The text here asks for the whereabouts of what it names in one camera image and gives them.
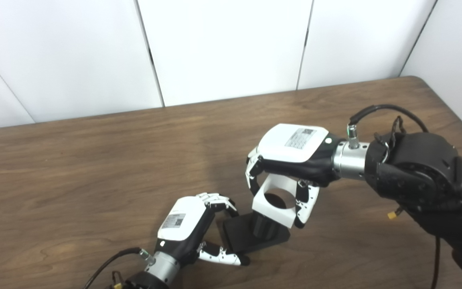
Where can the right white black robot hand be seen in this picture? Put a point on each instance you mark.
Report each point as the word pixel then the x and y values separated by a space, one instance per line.
pixel 291 148

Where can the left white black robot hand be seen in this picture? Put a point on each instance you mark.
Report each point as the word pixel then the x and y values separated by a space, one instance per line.
pixel 183 218

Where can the black cylinder peg with base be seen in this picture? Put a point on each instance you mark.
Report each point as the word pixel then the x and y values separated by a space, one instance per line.
pixel 243 237

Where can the white square piece with hole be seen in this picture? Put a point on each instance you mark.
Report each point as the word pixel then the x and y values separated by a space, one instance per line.
pixel 275 214

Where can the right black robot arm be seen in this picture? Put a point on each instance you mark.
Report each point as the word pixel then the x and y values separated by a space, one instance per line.
pixel 423 176

